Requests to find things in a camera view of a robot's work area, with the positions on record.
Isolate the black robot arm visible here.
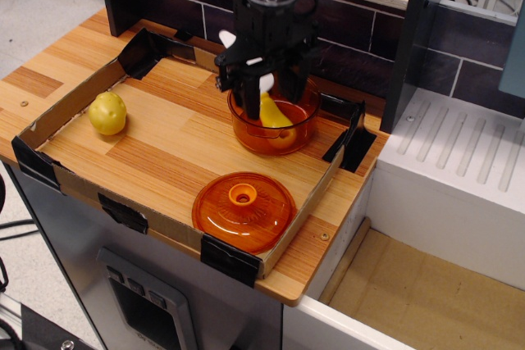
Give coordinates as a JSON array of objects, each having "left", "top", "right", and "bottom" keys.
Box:
[{"left": 215, "top": 0, "right": 319, "bottom": 120}]

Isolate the cardboard fence with black tape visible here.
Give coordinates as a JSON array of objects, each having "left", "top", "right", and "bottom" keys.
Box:
[{"left": 1, "top": 28, "right": 383, "bottom": 300}]

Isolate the orange transparent plastic pot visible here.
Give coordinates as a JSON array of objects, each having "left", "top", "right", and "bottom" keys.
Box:
[{"left": 227, "top": 75, "right": 321, "bottom": 156}]

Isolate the white toy sink unit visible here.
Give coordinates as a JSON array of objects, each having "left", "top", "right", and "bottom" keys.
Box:
[{"left": 282, "top": 89, "right": 524, "bottom": 349}]

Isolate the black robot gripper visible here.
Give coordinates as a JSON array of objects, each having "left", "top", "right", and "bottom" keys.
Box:
[{"left": 215, "top": 0, "right": 318, "bottom": 120}]

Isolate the yellow toy potato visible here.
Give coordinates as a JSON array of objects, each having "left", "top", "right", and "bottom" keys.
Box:
[{"left": 88, "top": 92, "right": 127, "bottom": 135}]

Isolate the grey toy oven front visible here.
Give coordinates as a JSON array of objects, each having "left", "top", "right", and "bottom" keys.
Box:
[{"left": 7, "top": 166, "right": 282, "bottom": 349}]

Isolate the dark grey vertical post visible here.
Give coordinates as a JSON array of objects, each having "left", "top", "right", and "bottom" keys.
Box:
[{"left": 381, "top": 0, "right": 441, "bottom": 134}]

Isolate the orange transparent pot lid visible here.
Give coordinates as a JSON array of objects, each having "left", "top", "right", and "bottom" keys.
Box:
[{"left": 192, "top": 172, "right": 297, "bottom": 254}]

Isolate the yellow handled white toy knife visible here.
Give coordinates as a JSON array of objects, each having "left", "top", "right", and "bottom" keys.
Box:
[{"left": 218, "top": 30, "right": 298, "bottom": 149}]

